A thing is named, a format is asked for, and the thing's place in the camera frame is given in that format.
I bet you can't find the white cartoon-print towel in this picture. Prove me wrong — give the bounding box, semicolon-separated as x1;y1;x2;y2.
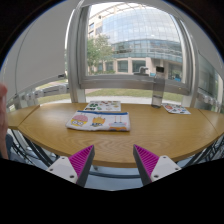
65;110;131;132

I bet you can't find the clear black-lidded water bottle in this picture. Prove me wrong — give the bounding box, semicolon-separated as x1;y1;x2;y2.
151;66;166;109

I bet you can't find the white socket trunking rail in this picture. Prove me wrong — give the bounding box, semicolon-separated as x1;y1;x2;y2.
195;87;224;109
6;83;70;108

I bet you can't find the glass office building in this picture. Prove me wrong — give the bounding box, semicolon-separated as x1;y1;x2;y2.
88;3;184;83

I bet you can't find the small colourful sticker sheet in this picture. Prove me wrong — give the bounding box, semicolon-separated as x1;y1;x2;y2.
162;103;192;115

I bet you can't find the black metal table frame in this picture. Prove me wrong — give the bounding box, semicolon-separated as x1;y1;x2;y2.
6;128;224;168

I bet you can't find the person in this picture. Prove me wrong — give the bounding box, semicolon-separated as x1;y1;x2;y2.
0;83;12;160

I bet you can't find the grey window handle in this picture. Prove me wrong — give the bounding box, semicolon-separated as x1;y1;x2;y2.
134;65;150;76

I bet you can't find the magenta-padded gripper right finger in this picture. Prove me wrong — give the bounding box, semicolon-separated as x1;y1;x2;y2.
132;143;183;187

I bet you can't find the grey window frame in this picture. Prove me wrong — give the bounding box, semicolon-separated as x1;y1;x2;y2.
66;0;201;108

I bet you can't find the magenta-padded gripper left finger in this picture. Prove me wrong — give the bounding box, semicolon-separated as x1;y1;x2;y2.
45;144;96;188

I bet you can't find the green tree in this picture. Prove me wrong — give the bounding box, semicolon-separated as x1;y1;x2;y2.
86;34;116;76

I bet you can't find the sticker sheet with green mittens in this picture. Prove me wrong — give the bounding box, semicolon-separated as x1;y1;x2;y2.
83;100;122;113

